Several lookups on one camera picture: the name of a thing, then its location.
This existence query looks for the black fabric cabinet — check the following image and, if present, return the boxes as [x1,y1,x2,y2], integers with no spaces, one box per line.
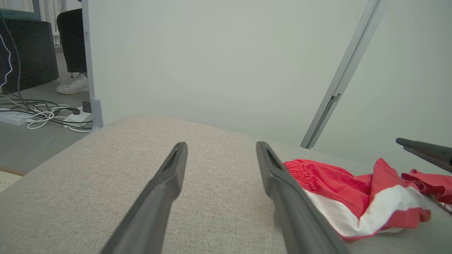
[0,18,59,93]

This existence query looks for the white cable bundle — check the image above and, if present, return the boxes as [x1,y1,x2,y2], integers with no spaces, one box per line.
[14,103,92,133]

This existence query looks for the grey partition end post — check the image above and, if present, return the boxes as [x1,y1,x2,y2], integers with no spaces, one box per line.
[81,0,103,132]

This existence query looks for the white power strip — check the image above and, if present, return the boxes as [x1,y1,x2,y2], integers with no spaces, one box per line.
[64,110,93,129]

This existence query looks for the white wavy cable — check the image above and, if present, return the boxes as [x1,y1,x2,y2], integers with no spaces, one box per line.
[0,34,13,89]

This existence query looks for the black cable bundle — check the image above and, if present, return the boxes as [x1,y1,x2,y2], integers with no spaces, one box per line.
[0,90,93,124]

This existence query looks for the flat white box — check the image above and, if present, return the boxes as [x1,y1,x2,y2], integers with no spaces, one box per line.
[0,111,34,126]

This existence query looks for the beige perforated panel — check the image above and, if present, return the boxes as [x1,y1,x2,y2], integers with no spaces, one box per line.
[0,168,24,193]

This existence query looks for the white sneaker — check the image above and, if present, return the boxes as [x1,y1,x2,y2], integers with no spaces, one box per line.
[56,73,89,95]

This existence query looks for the red and white jersey shirt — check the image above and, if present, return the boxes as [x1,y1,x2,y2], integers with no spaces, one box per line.
[401,169,452,214]

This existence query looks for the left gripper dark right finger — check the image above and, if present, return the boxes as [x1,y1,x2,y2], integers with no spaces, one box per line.
[256,142,350,254]

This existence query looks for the person leg in dark trousers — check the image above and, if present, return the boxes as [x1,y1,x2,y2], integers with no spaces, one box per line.
[56,8,88,74]

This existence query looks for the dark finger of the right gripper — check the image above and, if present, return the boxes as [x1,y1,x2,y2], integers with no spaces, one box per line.
[403,147,452,173]
[396,138,452,159]

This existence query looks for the red shorts with white panel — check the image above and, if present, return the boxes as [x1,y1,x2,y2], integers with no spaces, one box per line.
[284,158,432,242]

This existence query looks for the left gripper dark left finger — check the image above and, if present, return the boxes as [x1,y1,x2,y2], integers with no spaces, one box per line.
[101,142,188,254]

